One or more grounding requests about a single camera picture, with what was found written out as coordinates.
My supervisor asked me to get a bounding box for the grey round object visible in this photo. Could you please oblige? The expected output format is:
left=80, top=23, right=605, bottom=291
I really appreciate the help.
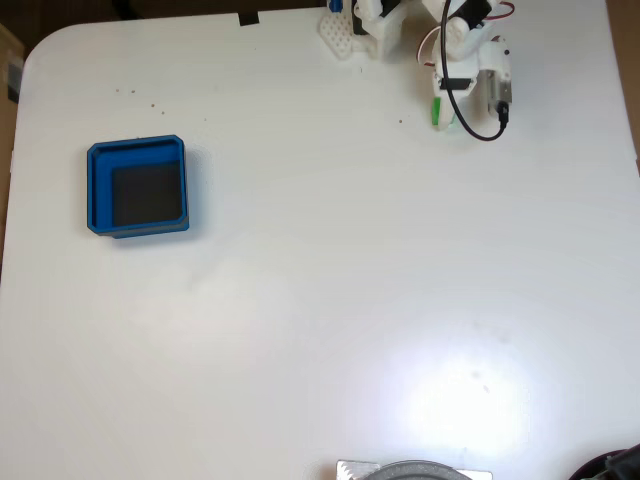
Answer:
left=367, top=459, right=474, bottom=480

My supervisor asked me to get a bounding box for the silver camera box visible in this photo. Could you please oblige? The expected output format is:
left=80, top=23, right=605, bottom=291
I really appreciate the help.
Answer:
left=485, top=69, right=514, bottom=109

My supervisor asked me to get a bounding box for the black camera cable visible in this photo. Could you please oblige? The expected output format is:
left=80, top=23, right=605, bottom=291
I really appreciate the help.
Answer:
left=439, top=0, right=511, bottom=142

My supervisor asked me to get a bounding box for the silver metal plate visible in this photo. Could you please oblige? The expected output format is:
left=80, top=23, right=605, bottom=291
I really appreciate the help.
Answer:
left=335, top=459, right=494, bottom=480

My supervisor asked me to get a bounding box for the red servo wire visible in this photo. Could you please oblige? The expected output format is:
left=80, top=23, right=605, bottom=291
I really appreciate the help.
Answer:
left=417, top=22, right=444, bottom=69

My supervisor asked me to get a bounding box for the blue box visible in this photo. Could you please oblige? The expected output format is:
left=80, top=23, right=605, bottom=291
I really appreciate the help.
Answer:
left=86, top=133, right=191, bottom=240

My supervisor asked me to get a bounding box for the black object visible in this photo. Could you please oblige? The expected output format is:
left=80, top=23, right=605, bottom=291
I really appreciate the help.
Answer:
left=569, top=442, right=640, bottom=480

